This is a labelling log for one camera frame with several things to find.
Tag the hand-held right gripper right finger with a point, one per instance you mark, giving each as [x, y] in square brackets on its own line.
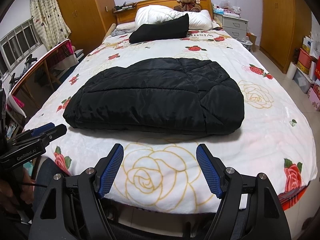
[208, 172]

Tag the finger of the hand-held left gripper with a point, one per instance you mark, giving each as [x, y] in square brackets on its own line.
[40, 129]
[56, 131]

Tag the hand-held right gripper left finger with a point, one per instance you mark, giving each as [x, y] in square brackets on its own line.
[111, 172]

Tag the black puffer jacket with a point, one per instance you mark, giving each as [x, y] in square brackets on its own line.
[155, 97]

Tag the person's left hand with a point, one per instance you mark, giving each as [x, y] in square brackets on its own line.
[27, 190]

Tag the person's leg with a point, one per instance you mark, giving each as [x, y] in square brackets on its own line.
[48, 172]

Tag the wooden desk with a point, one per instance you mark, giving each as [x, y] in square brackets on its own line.
[32, 80]

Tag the white floral blanket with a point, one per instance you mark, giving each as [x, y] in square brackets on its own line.
[262, 135]

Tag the plaid cloth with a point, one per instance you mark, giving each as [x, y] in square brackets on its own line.
[63, 55]

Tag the window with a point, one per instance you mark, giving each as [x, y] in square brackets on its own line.
[17, 47]

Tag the patterned curtain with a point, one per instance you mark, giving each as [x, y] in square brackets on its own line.
[47, 15]

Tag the grey cloth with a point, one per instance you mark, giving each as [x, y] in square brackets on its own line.
[118, 32]

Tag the wooden wardrobe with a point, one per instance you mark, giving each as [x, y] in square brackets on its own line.
[280, 22]
[82, 10]

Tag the flat white pillow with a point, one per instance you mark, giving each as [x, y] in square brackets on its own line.
[126, 26]

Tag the white paper roll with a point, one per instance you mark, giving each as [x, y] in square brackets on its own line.
[291, 70]

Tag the headboard shelf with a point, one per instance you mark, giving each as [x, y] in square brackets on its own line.
[123, 8]

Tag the black pillow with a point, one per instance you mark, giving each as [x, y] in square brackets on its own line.
[160, 30]

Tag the pile of boxes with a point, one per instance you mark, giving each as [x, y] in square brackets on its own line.
[307, 65]

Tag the grey drawer cabinet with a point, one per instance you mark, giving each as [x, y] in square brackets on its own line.
[235, 26]

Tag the wooden headboard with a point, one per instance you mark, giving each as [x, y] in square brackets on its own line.
[160, 2]

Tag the brown teddy bear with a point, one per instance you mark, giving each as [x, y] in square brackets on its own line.
[187, 2]

